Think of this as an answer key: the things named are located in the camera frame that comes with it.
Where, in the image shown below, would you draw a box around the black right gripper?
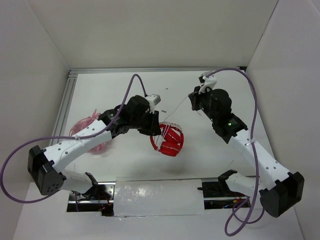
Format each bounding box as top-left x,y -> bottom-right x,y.
188,84 -> 218,122

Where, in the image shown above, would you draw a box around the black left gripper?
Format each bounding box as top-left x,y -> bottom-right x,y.
130,108 -> 162,136

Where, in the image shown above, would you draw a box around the white headphone cable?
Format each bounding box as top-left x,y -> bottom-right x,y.
154,93 -> 203,152

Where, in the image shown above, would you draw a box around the red headphones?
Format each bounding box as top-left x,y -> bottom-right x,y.
150,121 -> 184,157

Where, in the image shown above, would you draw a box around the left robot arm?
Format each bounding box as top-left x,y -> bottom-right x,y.
27,94 -> 161,200

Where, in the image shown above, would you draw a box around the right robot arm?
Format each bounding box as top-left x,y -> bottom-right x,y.
188,86 -> 305,218

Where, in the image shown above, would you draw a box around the pink headphones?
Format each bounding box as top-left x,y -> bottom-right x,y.
68,108 -> 111,155

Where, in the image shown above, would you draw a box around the white taped cover plate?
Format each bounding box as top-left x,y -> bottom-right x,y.
113,179 -> 205,217

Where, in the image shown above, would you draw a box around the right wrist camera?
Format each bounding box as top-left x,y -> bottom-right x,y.
198,71 -> 217,94

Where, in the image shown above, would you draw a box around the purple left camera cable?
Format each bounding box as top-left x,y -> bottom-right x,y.
0,73 -> 148,204

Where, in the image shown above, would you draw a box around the purple camera cable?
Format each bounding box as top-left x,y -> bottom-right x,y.
204,68 -> 266,237
0,73 -> 148,204

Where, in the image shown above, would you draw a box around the aluminium frame rail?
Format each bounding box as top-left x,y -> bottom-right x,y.
51,65 -> 247,151

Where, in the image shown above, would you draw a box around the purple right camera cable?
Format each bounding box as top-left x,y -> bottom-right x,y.
204,68 -> 266,237

